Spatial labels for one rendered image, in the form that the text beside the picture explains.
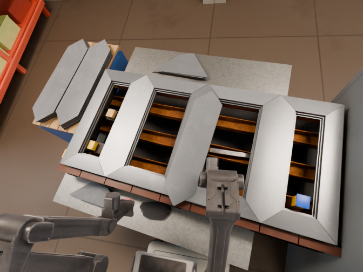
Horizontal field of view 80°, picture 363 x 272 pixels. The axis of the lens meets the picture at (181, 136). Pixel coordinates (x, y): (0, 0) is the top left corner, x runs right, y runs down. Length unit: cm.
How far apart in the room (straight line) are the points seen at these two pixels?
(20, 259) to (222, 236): 43
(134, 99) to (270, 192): 100
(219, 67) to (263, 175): 84
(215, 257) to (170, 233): 78
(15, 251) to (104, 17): 341
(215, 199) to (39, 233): 39
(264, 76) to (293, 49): 127
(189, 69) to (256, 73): 47
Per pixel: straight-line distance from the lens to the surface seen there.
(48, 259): 70
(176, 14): 333
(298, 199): 122
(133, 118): 143
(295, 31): 306
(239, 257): 137
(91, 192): 156
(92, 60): 188
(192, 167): 123
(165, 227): 140
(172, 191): 122
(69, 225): 72
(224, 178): 55
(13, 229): 59
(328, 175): 133
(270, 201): 122
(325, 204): 129
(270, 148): 128
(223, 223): 54
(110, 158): 139
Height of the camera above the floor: 204
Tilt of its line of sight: 66 degrees down
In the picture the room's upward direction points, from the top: 24 degrees counter-clockwise
